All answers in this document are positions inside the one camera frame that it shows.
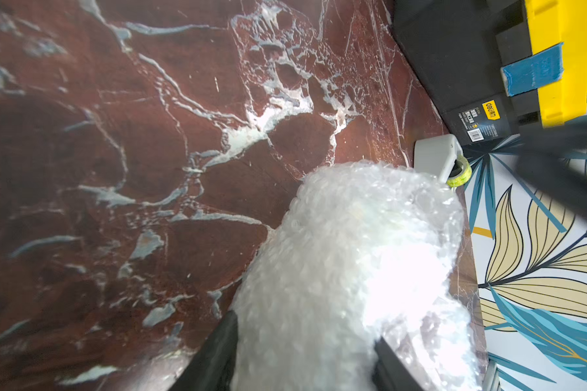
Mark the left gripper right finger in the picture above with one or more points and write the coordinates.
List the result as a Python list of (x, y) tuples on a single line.
[(389, 373)]

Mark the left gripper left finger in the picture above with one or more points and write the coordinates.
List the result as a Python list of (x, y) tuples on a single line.
[(212, 368)]

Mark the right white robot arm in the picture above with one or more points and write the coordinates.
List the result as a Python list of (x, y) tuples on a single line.
[(541, 152)]

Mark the small green white box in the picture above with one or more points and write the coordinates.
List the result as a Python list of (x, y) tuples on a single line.
[(443, 158)]

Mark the yellow black toolbox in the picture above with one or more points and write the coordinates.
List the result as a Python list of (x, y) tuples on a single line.
[(497, 68)]

